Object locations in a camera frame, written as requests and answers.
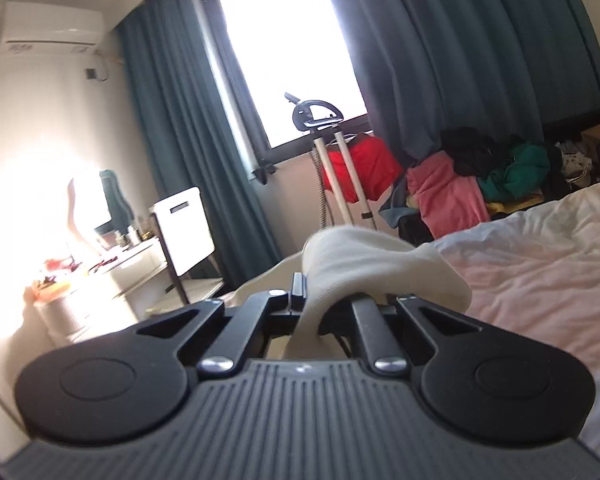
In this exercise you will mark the bed with pastel sheet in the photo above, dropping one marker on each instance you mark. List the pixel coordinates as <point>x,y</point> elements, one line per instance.
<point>540,270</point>

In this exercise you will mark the white air conditioner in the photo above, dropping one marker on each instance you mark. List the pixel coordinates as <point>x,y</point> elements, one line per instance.
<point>50,27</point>

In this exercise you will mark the narrow teal curtain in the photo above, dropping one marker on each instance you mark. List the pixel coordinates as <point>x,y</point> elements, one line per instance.
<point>180,135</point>

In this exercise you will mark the blue-grey cloth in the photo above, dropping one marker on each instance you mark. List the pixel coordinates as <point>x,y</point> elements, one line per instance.
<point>397,205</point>

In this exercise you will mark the pink garment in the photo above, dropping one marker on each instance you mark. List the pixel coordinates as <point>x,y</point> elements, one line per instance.
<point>445,195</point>

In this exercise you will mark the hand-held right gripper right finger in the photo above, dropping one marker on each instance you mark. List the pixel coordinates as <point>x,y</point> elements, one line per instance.
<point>367,316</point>

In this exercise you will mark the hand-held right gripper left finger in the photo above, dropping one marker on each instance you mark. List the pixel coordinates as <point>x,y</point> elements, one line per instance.
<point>296,296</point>

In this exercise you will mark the white patterned bag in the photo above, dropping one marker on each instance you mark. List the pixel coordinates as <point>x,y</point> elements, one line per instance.
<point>577,165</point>

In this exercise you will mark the dark framed window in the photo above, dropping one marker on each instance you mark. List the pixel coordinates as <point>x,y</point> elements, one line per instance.
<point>280,60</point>

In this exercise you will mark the desk mirror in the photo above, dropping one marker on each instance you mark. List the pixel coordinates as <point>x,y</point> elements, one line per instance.
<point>115,200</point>

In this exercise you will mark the dark wall plug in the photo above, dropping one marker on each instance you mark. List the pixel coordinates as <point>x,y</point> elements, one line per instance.
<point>94,74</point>

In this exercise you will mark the green garment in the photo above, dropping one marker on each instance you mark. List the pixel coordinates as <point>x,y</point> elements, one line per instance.
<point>520,170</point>

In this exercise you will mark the white dressing desk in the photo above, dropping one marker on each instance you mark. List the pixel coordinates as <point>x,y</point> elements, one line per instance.
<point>135,265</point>

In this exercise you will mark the yellow cloth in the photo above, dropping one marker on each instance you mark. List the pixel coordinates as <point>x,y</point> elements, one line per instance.
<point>510,206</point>

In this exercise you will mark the cream garment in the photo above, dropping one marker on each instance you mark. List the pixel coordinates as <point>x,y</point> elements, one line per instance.
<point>360,260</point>

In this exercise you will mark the wide teal curtain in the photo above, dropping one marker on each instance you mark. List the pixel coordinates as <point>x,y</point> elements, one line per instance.
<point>455,50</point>

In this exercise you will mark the white chair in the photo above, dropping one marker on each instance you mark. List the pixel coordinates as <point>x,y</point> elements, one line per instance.
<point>185,230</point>

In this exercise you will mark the red garment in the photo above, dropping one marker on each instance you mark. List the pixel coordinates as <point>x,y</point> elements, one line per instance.
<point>375,165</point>

